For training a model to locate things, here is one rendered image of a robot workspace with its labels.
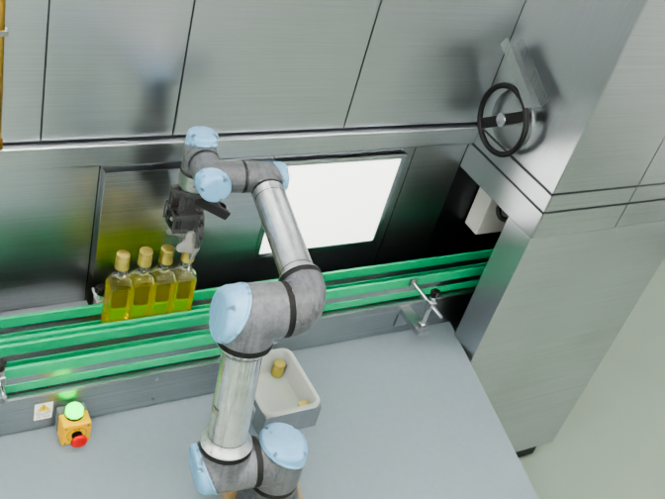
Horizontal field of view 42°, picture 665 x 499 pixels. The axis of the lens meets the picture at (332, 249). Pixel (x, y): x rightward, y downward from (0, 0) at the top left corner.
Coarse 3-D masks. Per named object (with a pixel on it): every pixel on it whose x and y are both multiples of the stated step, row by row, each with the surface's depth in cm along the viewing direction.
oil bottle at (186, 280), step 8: (176, 264) 228; (176, 272) 227; (184, 272) 226; (192, 272) 227; (176, 280) 227; (184, 280) 227; (192, 280) 228; (176, 288) 228; (184, 288) 229; (192, 288) 230; (176, 296) 229; (184, 296) 230; (192, 296) 232; (176, 304) 231; (184, 304) 232
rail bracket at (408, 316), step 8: (416, 280) 270; (416, 288) 269; (432, 288) 261; (424, 296) 266; (432, 296) 261; (432, 304) 262; (400, 312) 275; (408, 312) 274; (400, 320) 277; (408, 320) 272; (416, 320) 272; (424, 320) 267; (416, 328) 269; (424, 328) 268
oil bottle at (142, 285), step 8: (136, 272) 221; (136, 280) 220; (144, 280) 221; (152, 280) 222; (136, 288) 221; (144, 288) 222; (152, 288) 223; (136, 296) 222; (144, 296) 224; (152, 296) 226; (136, 304) 224; (144, 304) 226; (136, 312) 226; (144, 312) 228
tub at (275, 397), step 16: (272, 352) 247; (288, 352) 249; (288, 368) 249; (272, 384) 247; (288, 384) 249; (304, 384) 243; (256, 400) 232; (272, 400) 243; (288, 400) 244; (272, 416) 229
